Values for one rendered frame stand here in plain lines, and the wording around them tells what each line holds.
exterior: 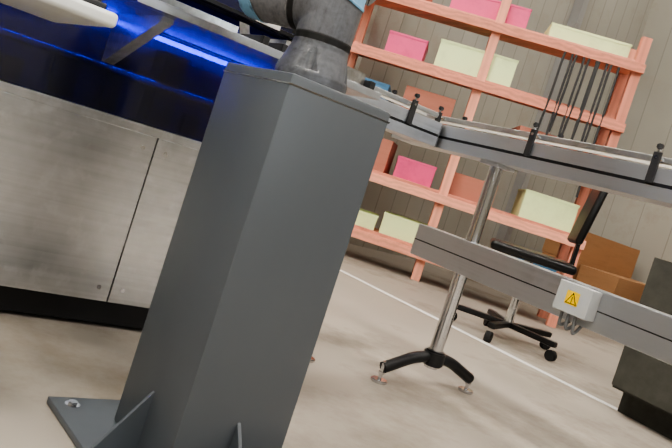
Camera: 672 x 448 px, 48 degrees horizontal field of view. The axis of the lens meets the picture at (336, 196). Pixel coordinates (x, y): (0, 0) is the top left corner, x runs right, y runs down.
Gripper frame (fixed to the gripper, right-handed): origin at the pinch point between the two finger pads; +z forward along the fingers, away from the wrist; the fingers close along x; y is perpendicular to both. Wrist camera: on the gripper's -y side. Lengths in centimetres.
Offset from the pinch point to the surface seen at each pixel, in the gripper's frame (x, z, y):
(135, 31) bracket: -51, 28, -16
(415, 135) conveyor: 70, 24, -46
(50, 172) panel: -55, 69, -36
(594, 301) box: 81, 58, 38
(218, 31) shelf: -39.2, 22.9, 4.5
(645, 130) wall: 682, -110, -370
